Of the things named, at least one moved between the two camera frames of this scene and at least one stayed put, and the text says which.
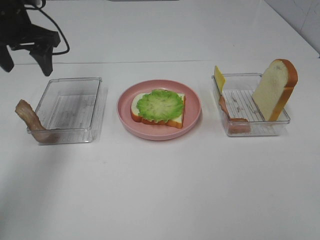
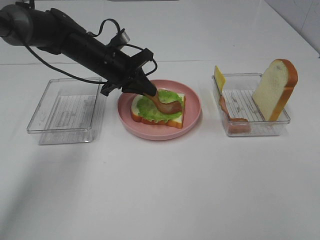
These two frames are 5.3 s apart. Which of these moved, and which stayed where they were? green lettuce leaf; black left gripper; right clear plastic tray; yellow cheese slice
Moved: black left gripper
Stayed: right clear plastic tray; yellow cheese slice; green lettuce leaf
